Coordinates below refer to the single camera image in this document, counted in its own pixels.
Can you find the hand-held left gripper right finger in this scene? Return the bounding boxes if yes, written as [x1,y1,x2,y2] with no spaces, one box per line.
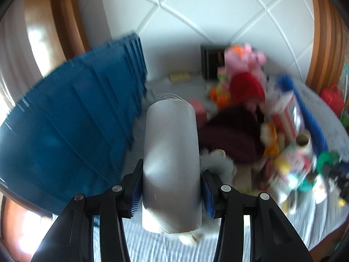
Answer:
[200,169,314,262]

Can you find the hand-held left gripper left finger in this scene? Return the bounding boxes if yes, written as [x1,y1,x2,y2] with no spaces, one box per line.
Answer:
[31,158,144,262]

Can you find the white grey tube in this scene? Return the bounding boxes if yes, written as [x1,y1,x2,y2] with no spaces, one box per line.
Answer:
[142,100,204,235]

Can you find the blue plastic bin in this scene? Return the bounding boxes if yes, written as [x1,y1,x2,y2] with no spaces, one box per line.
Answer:
[0,33,149,215]

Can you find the white plush toy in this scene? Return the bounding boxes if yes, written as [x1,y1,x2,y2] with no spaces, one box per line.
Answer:
[178,149,238,246]

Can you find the maroon knit hat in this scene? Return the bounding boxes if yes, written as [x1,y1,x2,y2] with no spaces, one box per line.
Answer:
[200,106,266,165]

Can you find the orange white plush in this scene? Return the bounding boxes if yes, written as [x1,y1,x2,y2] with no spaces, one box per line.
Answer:
[259,123,285,156]

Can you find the pink block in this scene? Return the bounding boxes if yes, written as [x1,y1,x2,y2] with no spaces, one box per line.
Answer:
[189,100,208,121]

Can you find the colourful snack packet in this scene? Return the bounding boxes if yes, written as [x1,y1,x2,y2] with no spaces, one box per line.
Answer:
[273,145,317,202]

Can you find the orange green toy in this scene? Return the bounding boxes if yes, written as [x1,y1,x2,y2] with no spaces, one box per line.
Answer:
[209,84,232,107]

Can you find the cardboard roll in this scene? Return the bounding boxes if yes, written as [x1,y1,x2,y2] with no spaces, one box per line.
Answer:
[296,129,313,156]

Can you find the red white box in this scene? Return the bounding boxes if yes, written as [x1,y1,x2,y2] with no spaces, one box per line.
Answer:
[269,91,306,140]

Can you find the yellow sticky notes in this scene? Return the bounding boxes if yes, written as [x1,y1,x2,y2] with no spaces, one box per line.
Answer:
[169,72,191,82]

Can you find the green plastic toy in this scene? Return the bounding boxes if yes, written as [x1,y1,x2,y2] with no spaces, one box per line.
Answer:
[316,151,341,175]

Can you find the black box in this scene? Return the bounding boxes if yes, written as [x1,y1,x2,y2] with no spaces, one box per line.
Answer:
[200,44,228,81]

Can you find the pink pig plush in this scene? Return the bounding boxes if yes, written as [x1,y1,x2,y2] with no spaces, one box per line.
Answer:
[224,43,268,107]

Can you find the red toy basket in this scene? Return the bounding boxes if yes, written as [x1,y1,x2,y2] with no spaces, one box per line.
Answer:
[320,84,345,118]

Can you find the white padded headboard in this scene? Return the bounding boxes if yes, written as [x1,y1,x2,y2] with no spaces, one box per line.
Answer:
[74,0,322,85]

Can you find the wooden bed frame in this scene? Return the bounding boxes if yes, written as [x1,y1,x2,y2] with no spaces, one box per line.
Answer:
[49,0,344,93]

